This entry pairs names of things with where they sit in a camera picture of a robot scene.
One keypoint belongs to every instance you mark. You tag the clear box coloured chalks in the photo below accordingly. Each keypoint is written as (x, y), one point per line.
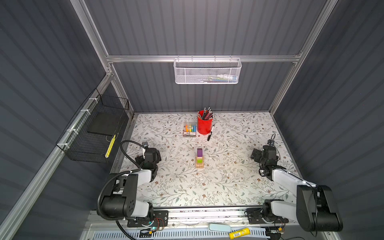
(190, 129)

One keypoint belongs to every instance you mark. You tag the black wire wall basket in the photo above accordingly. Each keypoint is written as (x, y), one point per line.
(87, 140)

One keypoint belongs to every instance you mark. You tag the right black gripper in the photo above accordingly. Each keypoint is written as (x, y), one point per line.
(259, 153)

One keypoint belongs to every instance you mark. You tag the red pencil cup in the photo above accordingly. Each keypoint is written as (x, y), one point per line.
(203, 126)

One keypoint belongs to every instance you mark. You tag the yellow glue stick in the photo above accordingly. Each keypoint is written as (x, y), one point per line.
(239, 233)

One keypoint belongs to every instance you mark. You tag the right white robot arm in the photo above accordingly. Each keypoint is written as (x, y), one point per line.
(315, 208)

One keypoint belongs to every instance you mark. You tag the white vented cable duct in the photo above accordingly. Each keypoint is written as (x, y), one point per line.
(167, 234)

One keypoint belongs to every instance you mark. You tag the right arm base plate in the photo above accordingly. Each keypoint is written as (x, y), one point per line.
(260, 216)

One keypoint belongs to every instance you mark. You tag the white wire mesh basket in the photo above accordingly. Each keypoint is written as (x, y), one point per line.
(207, 71)

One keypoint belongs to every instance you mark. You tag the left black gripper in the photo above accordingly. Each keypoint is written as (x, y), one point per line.
(139, 160)

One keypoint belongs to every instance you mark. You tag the wood block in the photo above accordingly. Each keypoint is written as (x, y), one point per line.
(200, 166)

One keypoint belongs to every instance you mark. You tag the light blue eraser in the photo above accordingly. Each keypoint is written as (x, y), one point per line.
(223, 228)

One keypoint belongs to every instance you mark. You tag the yellow ruler in basket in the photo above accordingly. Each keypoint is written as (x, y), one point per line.
(110, 147)

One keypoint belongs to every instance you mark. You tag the black marker pen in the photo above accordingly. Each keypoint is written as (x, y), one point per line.
(210, 134)

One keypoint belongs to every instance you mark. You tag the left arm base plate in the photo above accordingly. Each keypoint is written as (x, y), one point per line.
(159, 218)

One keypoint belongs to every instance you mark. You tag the purple block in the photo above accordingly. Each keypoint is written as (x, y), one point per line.
(199, 152)

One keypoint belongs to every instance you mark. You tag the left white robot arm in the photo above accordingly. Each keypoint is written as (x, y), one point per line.
(118, 198)

